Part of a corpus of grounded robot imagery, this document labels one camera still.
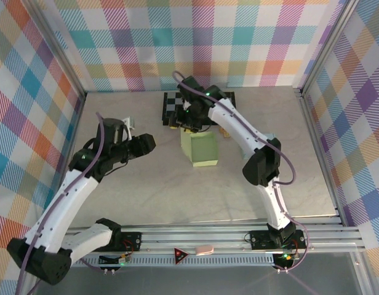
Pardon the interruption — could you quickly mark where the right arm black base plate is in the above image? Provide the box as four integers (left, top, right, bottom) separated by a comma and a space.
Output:
249, 229, 307, 250

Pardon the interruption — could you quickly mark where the green paper box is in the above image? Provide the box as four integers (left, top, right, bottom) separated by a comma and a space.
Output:
179, 127, 220, 168

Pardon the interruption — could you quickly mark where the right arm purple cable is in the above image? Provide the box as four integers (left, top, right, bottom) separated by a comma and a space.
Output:
172, 71, 309, 273

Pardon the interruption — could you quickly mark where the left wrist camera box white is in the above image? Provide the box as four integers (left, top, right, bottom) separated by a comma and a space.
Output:
121, 115, 137, 133

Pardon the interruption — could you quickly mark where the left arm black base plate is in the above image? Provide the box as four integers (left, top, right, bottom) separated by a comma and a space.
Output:
86, 230, 143, 253

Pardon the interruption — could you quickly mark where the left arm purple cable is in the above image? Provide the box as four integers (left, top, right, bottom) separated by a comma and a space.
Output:
15, 112, 106, 295

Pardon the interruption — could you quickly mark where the aluminium frame post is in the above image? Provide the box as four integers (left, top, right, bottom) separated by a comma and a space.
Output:
28, 0, 87, 102
298, 0, 364, 98

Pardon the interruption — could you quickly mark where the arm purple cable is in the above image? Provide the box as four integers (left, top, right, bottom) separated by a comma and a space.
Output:
172, 71, 309, 273
15, 112, 106, 295

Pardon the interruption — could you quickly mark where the aluminium side rail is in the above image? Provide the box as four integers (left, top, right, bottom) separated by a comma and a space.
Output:
47, 92, 87, 230
298, 88, 346, 228

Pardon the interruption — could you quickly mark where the aluminium frame rail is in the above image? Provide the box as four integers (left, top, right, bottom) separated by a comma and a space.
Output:
25, 226, 367, 256

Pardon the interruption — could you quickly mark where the red black triangle button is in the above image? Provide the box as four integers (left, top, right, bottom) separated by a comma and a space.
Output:
173, 246, 190, 265

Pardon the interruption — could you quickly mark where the black grey chessboard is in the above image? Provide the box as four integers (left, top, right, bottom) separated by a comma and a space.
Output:
160, 91, 236, 127

